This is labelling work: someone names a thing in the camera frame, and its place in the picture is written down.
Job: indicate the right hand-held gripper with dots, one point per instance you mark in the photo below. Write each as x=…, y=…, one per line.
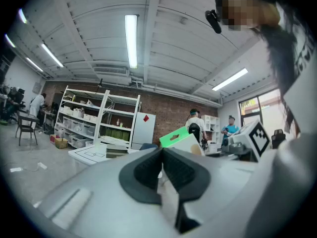
x=257, y=137

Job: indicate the person's printed white t-shirt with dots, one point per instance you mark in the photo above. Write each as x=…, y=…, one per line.
x=305, y=90

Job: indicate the long ceiling light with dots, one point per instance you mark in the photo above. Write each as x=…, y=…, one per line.
x=230, y=79
x=10, y=40
x=52, y=55
x=34, y=64
x=131, y=41
x=22, y=16

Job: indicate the white refrigerator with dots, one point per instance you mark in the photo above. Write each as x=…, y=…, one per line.
x=143, y=133

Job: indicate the row of green boxes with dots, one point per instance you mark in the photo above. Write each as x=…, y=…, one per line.
x=117, y=135

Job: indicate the yellow cardboard box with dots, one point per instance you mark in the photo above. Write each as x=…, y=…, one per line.
x=61, y=143

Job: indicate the white power strip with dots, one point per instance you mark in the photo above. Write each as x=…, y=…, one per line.
x=42, y=165

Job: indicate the row of clear storage bins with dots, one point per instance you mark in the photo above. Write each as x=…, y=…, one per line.
x=79, y=129

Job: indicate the red cardboard box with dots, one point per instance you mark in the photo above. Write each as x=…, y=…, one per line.
x=53, y=138

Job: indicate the black metal chair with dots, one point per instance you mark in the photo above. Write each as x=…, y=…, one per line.
x=27, y=119

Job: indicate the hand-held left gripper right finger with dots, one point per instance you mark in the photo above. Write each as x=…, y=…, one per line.
x=218, y=195

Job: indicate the green packet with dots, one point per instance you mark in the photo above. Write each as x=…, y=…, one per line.
x=183, y=141

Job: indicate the white metal shelving rack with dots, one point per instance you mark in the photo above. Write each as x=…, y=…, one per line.
x=121, y=113
x=81, y=103

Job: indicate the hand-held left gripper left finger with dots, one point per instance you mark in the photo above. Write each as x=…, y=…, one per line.
x=104, y=195

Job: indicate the grey wall panel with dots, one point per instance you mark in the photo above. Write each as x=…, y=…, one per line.
x=36, y=87

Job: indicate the black office chair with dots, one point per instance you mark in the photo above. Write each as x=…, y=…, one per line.
x=278, y=139

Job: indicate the black framed window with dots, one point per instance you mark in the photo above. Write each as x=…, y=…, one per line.
x=250, y=108

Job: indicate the white cubby shelf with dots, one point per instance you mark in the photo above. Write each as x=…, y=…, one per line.
x=213, y=125

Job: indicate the ceiling air conditioner vent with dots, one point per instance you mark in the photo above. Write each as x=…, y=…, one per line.
x=111, y=70

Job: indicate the grey box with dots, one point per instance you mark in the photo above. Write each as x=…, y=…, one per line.
x=116, y=152

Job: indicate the black head-mounted camera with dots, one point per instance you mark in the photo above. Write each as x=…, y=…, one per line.
x=213, y=21

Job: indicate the person's head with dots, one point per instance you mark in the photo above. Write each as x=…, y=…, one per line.
x=267, y=14

